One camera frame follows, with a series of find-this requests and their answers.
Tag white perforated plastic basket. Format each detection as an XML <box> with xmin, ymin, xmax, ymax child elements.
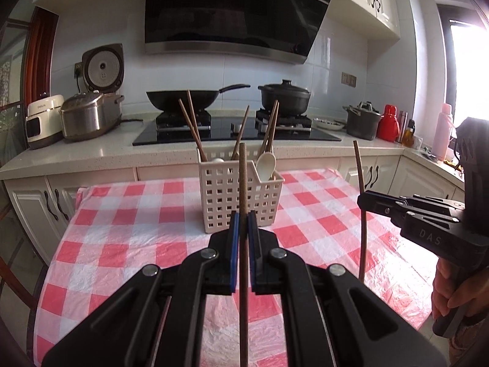
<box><xmin>196</xmin><ymin>148</ymin><xmax>286</xmax><ymax>235</ymax></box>

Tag oil bottle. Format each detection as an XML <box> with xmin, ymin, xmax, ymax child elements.
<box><xmin>401</xmin><ymin>118</ymin><xmax>415</xmax><ymax>147</ymax></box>

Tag white base cabinets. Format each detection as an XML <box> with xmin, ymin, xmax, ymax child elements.
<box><xmin>0</xmin><ymin>148</ymin><xmax>471</xmax><ymax>269</ymax></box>

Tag small plate on counter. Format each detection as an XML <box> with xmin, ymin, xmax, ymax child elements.
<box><xmin>313</xmin><ymin>118</ymin><xmax>345</xmax><ymax>131</ymax></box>

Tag white small kitchen appliance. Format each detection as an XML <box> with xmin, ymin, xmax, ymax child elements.
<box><xmin>26</xmin><ymin>95</ymin><xmax>65</xmax><ymax>150</ymax></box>

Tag brown wooden chopstick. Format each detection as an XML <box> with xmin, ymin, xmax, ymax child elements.
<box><xmin>186</xmin><ymin>90</ymin><xmax>206</xmax><ymax>161</ymax></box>
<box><xmin>353</xmin><ymin>140</ymin><xmax>367</xmax><ymax>283</ymax></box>
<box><xmin>178</xmin><ymin>99</ymin><xmax>207</xmax><ymax>161</ymax></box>
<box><xmin>240</xmin><ymin>143</ymin><xmax>249</xmax><ymax>367</ymax></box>
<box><xmin>263</xmin><ymin>102</ymin><xmax>281</xmax><ymax>154</ymax></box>
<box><xmin>230</xmin><ymin>105</ymin><xmax>250</xmax><ymax>161</ymax></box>
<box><xmin>259</xmin><ymin>99</ymin><xmax>280</xmax><ymax>158</ymax></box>

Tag wall power socket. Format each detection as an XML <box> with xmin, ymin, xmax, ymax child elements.
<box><xmin>341</xmin><ymin>72</ymin><xmax>356</xmax><ymax>88</ymax></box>

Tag black range hood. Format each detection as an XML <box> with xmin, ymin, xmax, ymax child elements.
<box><xmin>144</xmin><ymin>0</ymin><xmax>331</xmax><ymax>64</ymax></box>

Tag red thermos jug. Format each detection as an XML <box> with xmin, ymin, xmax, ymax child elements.
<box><xmin>376</xmin><ymin>104</ymin><xmax>399</xmax><ymax>143</ymax></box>

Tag red framed glass door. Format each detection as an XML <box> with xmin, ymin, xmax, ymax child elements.
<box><xmin>0</xmin><ymin>5</ymin><xmax>61</xmax><ymax>314</ymax></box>

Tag black lidded casserole pot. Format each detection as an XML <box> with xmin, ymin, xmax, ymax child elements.
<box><xmin>258</xmin><ymin>80</ymin><xmax>311</xmax><ymax>117</ymax></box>

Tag red white checkered tablecloth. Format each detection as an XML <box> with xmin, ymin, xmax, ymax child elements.
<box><xmin>35</xmin><ymin>171</ymin><xmax>435</xmax><ymax>359</ymax></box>

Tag pink bottle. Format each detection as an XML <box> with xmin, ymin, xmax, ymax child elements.
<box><xmin>432</xmin><ymin>104</ymin><xmax>453</xmax><ymax>161</ymax></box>

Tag grey lidded stock pot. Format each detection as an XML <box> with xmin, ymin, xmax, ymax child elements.
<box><xmin>343</xmin><ymin>101</ymin><xmax>381</xmax><ymax>141</ymax></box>

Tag right hand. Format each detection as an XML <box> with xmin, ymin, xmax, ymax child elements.
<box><xmin>431</xmin><ymin>258</ymin><xmax>488</xmax><ymax>320</ymax></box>

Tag black wok with handle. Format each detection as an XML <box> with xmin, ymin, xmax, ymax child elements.
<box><xmin>146</xmin><ymin>84</ymin><xmax>250</xmax><ymax>113</ymax></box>

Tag silver open rice cooker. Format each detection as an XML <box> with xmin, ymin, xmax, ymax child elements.
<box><xmin>60</xmin><ymin>43</ymin><xmax>124</xmax><ymax>142</ymax></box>

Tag steel thermos bottle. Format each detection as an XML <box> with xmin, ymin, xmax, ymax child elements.
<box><xmin>396</xmin><ymin>110</ymin><xmax>409</xmax><ymax>143</ymax></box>

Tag black glass gas stove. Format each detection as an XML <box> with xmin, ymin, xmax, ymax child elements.
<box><xmin>133</xmin><ymin>109</ymin><xmax>341</xmax><ymax>147</ymax></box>

